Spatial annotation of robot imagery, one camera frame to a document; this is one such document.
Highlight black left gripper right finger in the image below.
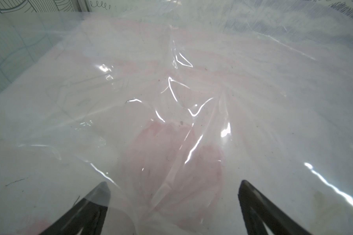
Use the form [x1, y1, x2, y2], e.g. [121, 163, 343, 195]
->
[238, 180, 310, 235]

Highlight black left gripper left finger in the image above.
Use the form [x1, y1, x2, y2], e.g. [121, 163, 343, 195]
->
[40, 182, 111, 235]

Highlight clear plastic vacuum bag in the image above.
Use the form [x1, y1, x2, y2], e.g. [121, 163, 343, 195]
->
[0, 1, 353, 235]

